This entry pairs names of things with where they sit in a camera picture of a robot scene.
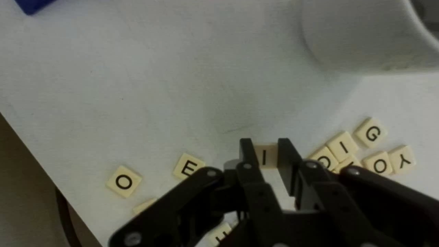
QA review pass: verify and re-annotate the white mug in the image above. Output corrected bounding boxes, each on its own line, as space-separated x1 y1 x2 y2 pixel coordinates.
300 0 439 73

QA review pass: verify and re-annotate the letter tile O right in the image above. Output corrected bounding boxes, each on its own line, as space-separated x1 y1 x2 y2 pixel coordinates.
362 151 393 176

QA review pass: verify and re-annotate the letter tile o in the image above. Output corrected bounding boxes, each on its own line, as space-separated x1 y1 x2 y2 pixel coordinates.
107 165 142 198
362 151 393 176

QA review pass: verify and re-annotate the white table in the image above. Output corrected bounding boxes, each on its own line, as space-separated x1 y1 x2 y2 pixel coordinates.
0 0 439 242

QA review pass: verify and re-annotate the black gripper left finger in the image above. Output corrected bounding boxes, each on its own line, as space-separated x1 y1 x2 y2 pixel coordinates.
108 139 284 247

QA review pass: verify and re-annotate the letter tile i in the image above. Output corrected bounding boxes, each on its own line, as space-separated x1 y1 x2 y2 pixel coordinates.
327 132 359 162
255 146 277 169

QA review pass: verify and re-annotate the blue connect four grid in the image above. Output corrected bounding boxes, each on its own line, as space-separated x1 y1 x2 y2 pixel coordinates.
15 0 54 16

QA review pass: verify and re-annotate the letter tile H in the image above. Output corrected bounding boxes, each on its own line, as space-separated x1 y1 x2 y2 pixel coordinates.
207 223 236 247

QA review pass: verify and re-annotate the letter tile O left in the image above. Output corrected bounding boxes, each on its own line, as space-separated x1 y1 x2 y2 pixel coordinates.
107 165 142 198

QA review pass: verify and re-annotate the letter tile E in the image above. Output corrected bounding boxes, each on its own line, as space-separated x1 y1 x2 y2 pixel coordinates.
172 154 205 180

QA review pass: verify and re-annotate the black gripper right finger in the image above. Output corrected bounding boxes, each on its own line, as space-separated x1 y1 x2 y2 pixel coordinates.
277 139 439 247

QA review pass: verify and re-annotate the letter tile G top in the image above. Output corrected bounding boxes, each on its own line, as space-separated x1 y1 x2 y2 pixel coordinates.
354 118 388 149

